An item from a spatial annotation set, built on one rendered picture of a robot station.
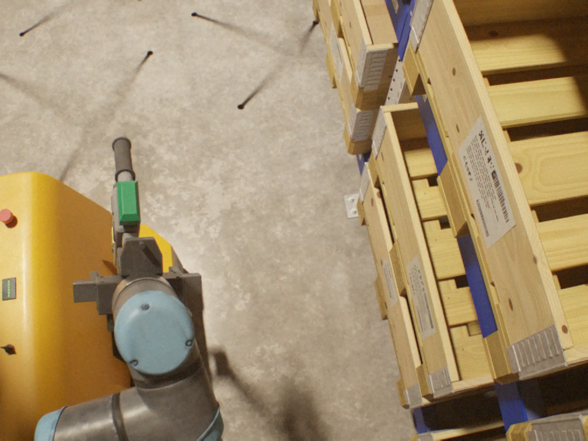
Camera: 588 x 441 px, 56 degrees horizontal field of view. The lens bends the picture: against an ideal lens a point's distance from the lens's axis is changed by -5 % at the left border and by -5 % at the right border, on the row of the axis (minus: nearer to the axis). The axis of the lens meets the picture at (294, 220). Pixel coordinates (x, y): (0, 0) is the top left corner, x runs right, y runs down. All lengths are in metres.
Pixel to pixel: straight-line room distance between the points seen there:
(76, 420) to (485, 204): 0.78
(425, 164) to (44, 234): 1.15
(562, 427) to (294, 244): 1.71
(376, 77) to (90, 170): 1.44
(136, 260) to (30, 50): 2.55
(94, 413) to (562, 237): 0.91
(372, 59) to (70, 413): 1.39
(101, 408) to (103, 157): 2.12
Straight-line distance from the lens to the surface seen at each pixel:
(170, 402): 0.73
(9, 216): 1.74
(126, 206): 1.06
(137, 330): 0.69
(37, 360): 1.64
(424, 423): 2.15
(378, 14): 2.02
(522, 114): 1.34
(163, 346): 0.69
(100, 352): 1.84
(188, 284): 0.94
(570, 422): 0.99
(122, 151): 1.22
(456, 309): 1.72
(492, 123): 1.06
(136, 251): 0.84
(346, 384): 2.39
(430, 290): 1.50
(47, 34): 3.34
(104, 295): 0.88
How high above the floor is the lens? 2.37
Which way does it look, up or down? 69 degrees down
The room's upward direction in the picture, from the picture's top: 2 degrees clockwise
